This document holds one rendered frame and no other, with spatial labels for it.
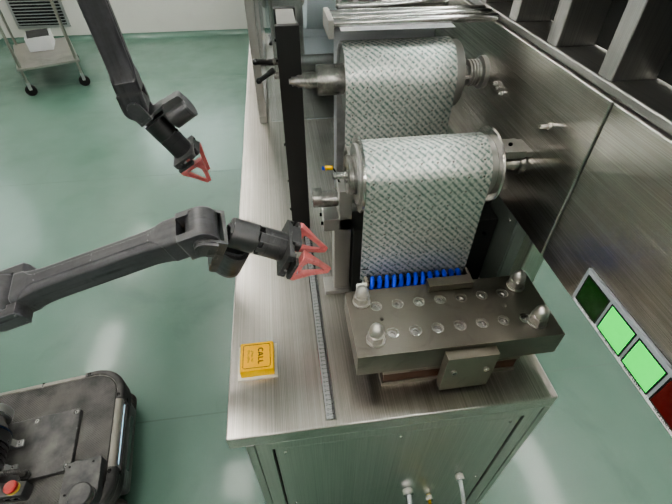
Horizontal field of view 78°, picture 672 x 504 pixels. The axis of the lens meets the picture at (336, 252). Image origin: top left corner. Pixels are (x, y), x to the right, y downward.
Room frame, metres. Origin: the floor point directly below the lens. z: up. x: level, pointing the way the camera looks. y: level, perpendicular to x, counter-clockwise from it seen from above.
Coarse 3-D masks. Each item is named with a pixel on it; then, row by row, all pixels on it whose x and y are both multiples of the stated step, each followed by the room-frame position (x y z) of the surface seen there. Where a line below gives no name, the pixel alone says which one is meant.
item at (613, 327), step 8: (608, 312) 0.39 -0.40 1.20; (616, 312) 0.38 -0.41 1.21; (608, 320) 0.38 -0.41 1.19; (616, 320) 0.37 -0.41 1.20; (600, 328) 0.38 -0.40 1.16; (608, 328) 0.37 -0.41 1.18; (616, 328) 0.36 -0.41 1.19; (624, 328) 0.36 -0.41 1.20; (608, 336) 0.37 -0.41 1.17; (616, 336) 0.36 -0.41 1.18; (624, 336) 0.35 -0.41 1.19; (632, 336) 0.34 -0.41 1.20; (616, 344) 0.35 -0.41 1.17; (624, 344) 0.34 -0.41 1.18; (616, 352) 0.34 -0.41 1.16
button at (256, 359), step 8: (248, 344) 0.52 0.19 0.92; (256, 344) 0.52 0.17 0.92; (264, 344) 0.52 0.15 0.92; (272, 344) 0.52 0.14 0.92; (240, 352) 0.50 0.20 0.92; (248, 352) 0.50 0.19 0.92; (256, 352) 0.50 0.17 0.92; (264, 352) 0.50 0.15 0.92; (272, 352) 0.50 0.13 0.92; (240, 360) 0.48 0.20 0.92; (248, 360) 0.48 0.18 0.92; (256, 360) 0.48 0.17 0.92; (264, 360) 0.48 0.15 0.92; (272, 360) 0.48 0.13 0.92; (240, 368) 0.46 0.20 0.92; (248, 368) 0.46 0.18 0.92; (256, 368) 0.46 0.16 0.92; (264, 368) 0.46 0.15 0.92; (272, 368) 0.46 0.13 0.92; (248, 376) 0.45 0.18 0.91
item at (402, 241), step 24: (384, 216) 0.62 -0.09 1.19; (408, 216) 0.63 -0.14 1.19; (432, 216) 0.63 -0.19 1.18; (456, 216) 0.64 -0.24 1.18; (384, 240) 0.62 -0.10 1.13; (408, 240) 0.63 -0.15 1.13; (432, 240) 0.64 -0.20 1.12; (456, 240) 0.64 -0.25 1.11; (384, 264) 0.62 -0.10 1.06; (408, 264) 0.63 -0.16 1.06; (432, 264) 0.64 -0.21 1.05; (456, 264) 0.65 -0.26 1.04
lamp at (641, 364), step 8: (640, 344) 0.33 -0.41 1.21; (632, 352) 0.33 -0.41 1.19; (640, 352) 0.32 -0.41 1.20; (648, 352) 0.31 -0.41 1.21; (624, 360) 0.33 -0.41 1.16; (632, 360) 0.32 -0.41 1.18; (640, 360) 0.31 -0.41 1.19; (648, 360) 0.30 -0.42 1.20; (632, 368) 0.31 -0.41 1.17; (640, 368) 0.31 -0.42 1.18; (648, 368) 0.30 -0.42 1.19; (656, 368) 0.29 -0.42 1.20; (640, 376) 0.30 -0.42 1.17; (648, 376) 0.29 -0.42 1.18; (656, 376) 0.28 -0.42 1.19; (640, 384) 0.29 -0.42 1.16; (648, 384) 0.28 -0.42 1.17
